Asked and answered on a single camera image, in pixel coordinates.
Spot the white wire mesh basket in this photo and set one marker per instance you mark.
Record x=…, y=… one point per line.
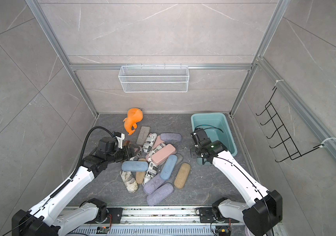
x=154, y=78

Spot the tan fabric case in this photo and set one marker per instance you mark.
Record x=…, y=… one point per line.
x=140, y=175
x=182, y=175

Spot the purple fabric case top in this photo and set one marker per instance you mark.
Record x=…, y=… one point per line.
x=171, y=137

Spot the newspaper case under pink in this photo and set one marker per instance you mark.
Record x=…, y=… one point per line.
x=153, y=151

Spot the flag newspaper print case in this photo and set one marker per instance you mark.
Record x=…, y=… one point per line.
x=137, y=153

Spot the purple fabric case bottom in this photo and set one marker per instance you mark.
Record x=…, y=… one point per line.
x=160, y=194

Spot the pink flat case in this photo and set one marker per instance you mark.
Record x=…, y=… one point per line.
x=158, y=141

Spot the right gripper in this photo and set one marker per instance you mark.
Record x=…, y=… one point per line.
x=193, y=151

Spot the blue fabric case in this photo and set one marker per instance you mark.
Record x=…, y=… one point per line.
x=168, y=167
x=134, y=166

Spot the purple fabric case middle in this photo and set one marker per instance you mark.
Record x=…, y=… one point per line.
x=153, y=184

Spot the metal base rail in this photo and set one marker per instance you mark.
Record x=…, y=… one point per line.
x=147, y=221

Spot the grey marble glasses case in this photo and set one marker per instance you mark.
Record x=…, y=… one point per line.
x=143, y=134

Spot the purple fabric case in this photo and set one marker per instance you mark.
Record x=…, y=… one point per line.
x=171, y=137
x=153, y=184
x=160, y=194

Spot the orange plush whale toy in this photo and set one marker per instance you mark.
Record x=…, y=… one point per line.
x=134, y=115

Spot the pink hard glasses case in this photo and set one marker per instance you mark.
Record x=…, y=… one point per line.
x=160, y=156

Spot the tan fabric case centre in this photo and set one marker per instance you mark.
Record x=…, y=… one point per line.
x=140, y=175

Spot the grey fabric glasses case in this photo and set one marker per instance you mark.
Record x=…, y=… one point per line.
x=179, y=159

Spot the teal plastic storage box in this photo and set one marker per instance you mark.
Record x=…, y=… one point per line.
x=217, y=129

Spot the black wire hook rack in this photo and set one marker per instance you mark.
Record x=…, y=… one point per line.
x=281, y=132

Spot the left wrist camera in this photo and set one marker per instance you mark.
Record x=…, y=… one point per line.
x=120, y=138

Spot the tan fabric case right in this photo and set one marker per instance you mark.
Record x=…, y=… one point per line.
x=182, y=175

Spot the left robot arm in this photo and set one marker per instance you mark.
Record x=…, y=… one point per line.
x=43, y=219

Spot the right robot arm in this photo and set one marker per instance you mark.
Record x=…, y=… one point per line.
x=262, y=209

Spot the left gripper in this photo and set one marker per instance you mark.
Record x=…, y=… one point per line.
x=127, y=156

